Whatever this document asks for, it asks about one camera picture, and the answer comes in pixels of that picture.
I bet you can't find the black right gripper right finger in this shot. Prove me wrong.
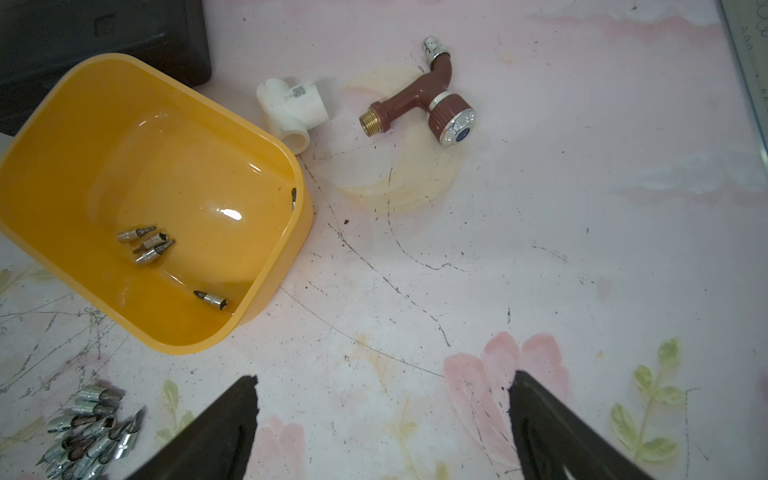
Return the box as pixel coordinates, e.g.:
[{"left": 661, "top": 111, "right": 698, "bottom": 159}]
[{"left": 508, "top": 370, "right": 649, "bottom": 479}]

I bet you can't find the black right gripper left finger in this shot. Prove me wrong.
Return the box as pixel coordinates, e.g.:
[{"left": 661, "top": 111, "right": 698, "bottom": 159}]
[{"left": 130, "top": 376, "right": 258, "bottom": 480}]

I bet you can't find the single metal bit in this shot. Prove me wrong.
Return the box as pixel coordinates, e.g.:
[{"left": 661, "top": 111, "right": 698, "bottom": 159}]
[{"left": 193, "top": 290, "right": 228, "bottom": 310}]

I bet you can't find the brown water tap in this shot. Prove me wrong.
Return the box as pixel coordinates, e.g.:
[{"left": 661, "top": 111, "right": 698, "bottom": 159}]
[{"left": 359, "top": 36, "right": 476, "bottom": 147}]

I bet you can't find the white pipe tee fitting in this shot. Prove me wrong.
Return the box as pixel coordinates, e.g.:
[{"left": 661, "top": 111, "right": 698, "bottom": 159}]
[{"left": 256, "top": 79, "right": 329, "bottom": 154}]

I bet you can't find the yellow plastic storage box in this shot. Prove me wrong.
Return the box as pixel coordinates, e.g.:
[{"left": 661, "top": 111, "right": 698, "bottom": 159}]
[{"left": 1, "top": 53, "right": 313, "bottom": 355}]

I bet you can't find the black plastic tool case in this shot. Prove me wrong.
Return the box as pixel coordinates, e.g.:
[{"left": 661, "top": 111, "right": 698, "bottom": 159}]
[{"left": 1, "top": 0, "right": 212, "bottom": 136}]

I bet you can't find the pile of metal bits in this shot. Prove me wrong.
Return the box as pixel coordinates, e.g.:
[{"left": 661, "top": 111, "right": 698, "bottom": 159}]
[{"left": 37, "top": 383, "right": 146, "bottom": 480}]

